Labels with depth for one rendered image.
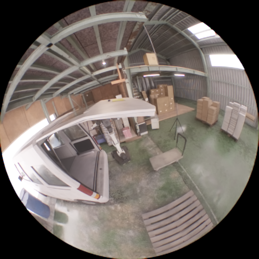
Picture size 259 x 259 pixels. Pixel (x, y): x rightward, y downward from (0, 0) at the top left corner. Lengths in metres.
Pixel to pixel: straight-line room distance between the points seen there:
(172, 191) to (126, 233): 1.33
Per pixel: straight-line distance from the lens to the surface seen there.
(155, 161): 2.12
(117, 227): 2.05
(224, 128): 4.47
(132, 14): 1.16
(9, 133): 2.88
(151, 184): 2.04
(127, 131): 3.17
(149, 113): 0.65
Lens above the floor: 1.91
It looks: 28 degrees down
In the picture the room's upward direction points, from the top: 15 degrees counter-clockwise
